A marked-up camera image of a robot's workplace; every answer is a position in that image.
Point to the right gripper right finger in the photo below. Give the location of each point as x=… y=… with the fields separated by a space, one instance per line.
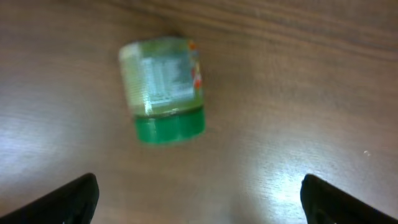
x=324 y=203

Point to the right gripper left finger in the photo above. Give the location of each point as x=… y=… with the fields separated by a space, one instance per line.
x=74 y=203

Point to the green lid jar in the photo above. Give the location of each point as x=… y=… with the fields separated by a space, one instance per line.
x=164 y=88

